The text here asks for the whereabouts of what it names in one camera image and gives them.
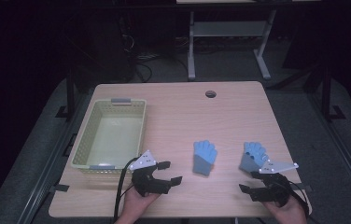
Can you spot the person's right hand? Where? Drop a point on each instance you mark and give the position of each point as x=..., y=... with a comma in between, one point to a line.
x=285, y=214

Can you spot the person's left hand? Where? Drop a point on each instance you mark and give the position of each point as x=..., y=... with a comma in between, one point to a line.
x=134, y=207

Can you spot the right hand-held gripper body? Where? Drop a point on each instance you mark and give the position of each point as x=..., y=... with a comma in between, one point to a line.
x=276, y=189

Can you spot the grey tape strip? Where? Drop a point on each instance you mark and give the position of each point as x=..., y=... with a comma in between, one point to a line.
x=60, y=188
x=306, y=187

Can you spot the white metal desk frame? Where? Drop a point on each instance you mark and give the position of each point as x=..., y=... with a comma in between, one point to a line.
x=226, y=28

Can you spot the black metal stand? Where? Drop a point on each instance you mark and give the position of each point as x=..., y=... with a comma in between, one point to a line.
x=70, y=93
x=326, y=93

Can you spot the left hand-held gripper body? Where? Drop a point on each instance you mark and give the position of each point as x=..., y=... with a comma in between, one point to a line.
x=147, y=183

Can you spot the blue knitted glove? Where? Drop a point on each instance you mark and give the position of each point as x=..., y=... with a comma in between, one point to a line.
x=252, y=155
x=204, y=158

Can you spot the dark computer tower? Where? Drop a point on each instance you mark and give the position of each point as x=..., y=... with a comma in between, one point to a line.
x=117, y=46

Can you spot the pale green plastic basket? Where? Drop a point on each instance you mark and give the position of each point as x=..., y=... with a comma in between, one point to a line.
x=111, y=140

